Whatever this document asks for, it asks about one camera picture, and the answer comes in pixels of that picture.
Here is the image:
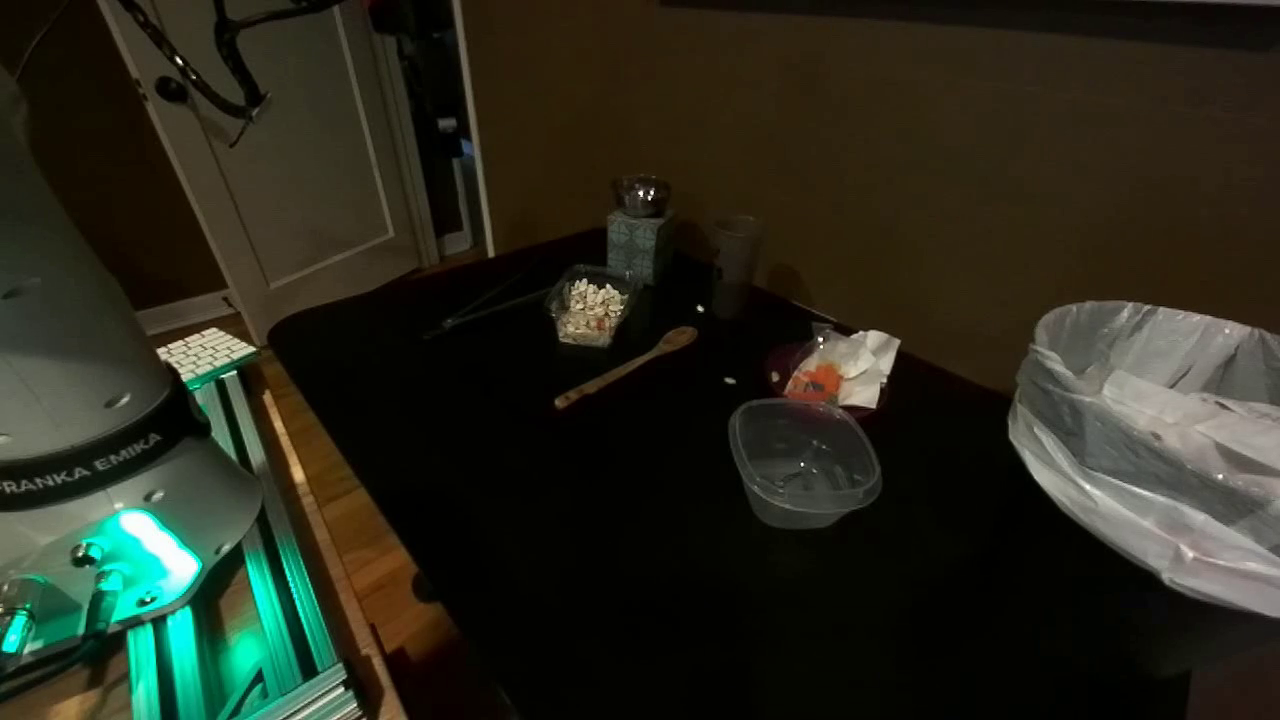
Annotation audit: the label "white door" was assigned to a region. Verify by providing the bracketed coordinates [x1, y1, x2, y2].
[96, 0, 440, 340]

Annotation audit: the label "black table cloth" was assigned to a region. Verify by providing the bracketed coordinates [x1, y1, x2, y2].
[270, 230, 1187, 720]

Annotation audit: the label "dark grey cup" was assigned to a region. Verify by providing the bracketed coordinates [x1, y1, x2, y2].
[709, 214, 763, 319]

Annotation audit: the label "clear container with popcorn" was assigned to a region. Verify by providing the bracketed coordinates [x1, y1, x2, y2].
[552, 266, 633, 347]

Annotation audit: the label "crumpled white and orange wrapper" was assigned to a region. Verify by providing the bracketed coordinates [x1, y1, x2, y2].
[786, 327, 901, 413]

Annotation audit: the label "grey block with glass jar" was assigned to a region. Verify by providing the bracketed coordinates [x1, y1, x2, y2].
[609, 170, 673, 283]

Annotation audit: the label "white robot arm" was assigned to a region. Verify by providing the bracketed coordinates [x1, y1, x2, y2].
[0, 70, 260, 694]

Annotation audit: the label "black tongs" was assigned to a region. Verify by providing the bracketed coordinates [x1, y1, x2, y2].
[421, 275, 549, 340]

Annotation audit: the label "wooden spoon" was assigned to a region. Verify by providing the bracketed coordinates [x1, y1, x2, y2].
[552, 324, 701, 413]

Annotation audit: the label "clear plastic bowl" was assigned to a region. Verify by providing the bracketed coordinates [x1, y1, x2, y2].
[729, 399, 884, 532]

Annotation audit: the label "green lit aluminium frame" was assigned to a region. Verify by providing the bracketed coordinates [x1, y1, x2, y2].
[129, 327, 372, 720]

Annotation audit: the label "trash bin with white liner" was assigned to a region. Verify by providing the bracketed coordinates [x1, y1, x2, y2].
[1009, 298, 1280, 618]

